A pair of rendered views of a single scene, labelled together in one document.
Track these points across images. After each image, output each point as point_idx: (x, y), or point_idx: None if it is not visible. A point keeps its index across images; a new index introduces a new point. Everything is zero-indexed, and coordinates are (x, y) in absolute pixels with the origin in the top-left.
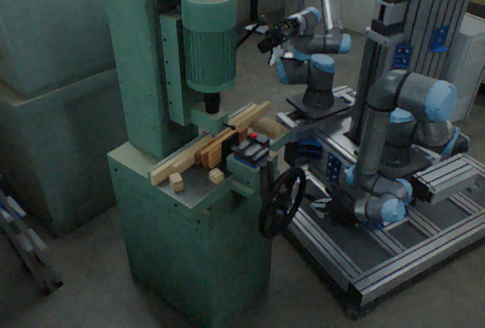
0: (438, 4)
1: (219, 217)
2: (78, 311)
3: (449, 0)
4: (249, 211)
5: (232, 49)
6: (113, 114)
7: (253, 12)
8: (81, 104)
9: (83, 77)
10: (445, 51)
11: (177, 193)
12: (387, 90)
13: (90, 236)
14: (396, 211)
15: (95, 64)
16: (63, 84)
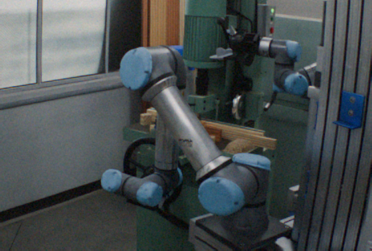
0: (341, 52)
1: (146, 166)
2: None
3: (360, 55)
4: (181, 201)
5: (198, 35)
6: (294, 151)
7: None
8: (274, 125)
9: (283, 103)
10: (369, 143)
11: (138, 124)
12: None
13: None
14: (104, 174)
15: (292, 98)
16: (268, 101)
